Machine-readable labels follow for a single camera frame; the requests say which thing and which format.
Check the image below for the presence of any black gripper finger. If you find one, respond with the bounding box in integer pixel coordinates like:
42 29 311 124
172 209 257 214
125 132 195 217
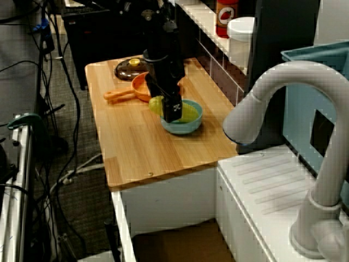
160 92 183 123

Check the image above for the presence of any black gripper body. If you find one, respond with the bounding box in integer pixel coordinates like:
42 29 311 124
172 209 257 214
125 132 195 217
143 49 186 97

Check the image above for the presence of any yellow toy corn cob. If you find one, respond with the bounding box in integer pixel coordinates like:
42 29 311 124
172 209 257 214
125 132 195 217
148 95 198 123

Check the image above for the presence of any light blue bowl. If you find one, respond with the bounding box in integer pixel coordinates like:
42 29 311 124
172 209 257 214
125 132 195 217
160 99 203 135

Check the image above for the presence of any brown lid with yellow knob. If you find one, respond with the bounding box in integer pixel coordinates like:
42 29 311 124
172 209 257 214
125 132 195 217
113 57 149 82

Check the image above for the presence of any orange toy frying pan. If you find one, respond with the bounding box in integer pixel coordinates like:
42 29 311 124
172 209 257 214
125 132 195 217
103 71 153 105

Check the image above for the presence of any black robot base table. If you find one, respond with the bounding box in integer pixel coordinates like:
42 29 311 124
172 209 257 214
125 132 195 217
61 5 146 91

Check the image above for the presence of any white plastic container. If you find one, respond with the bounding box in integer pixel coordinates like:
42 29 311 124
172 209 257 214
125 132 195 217
226 16 256 65

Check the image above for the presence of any red sauce bottle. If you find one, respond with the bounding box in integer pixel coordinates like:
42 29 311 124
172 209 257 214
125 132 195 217
215 0 239 39

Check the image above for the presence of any white toy sink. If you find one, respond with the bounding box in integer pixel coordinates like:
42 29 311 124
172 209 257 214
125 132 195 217
111 144 349 262

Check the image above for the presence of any grey toy faucet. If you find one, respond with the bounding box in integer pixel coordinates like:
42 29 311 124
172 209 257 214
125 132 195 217
222 60 349 260

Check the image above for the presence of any dark kitchen upright panel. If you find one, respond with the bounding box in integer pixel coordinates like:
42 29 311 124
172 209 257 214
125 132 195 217
243 0 321 154

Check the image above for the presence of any teal plastic bin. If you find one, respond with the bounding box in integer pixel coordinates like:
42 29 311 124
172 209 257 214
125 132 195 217
280 40 349 198

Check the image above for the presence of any long black cable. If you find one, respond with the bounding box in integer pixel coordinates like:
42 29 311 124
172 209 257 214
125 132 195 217
53 0 83 192

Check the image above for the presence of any white cable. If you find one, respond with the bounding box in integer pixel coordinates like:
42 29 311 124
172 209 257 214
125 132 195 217
50 152 106 193

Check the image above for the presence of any black bar handle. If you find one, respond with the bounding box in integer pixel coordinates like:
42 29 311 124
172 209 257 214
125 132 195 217
103 220 122 262

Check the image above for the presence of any green clamp handle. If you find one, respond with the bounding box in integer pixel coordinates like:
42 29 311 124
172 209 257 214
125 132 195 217
6 112 43 130

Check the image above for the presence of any aluminium frame rail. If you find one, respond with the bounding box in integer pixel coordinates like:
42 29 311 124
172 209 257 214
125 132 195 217
0 117 38 262

